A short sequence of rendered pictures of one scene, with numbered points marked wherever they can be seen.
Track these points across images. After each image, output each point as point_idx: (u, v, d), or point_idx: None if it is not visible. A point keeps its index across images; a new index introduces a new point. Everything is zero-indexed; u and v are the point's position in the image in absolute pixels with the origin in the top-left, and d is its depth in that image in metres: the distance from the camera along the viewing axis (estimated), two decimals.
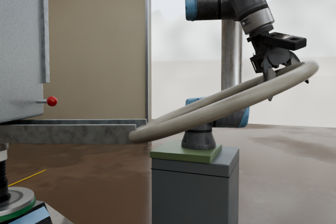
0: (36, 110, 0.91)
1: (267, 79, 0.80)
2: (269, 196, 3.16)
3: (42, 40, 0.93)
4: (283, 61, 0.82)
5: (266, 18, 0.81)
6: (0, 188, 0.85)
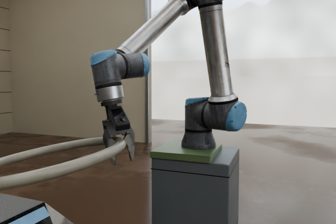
0: None
1: None
2: (269, 196, 3.16)
3: None
4: (120, 133, 0.96)
5: (111, 94, 0.94)
6: None
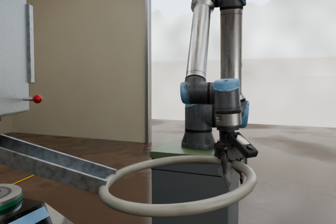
0: (23, 106, 1.03)
1: (225, 172, 1.00)
2: (269, 196, 3.16)
3: (28, 45, 1.05)
4: (237, 157, 1.02)
5: (235, 121, 1.00)
6: None
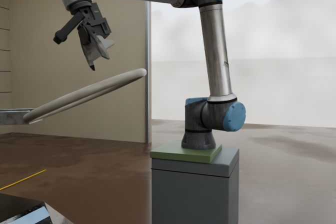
0: None
1: (84, 55, 0.98)
2: (269, 196, 3.16)
3: None
4: (85, 40, 0.92)
5: (64, 4, 0.91)
6: None
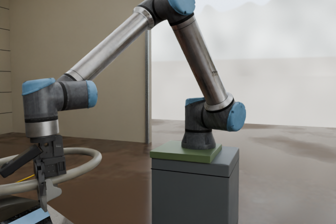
0: None
1: None
2: (269, 196, 3.16)
3: None
4: (35, 176, 0.84)
5: (25, 132, 0.84)
6: None
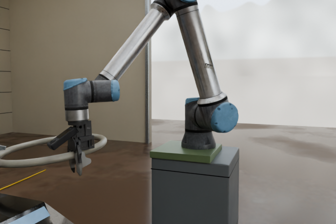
0: None
1: None
2: (269, 196, 3.16)
3: None
4: (72, 149, 1.15)
5: (65, 117, 1.14)
6: None
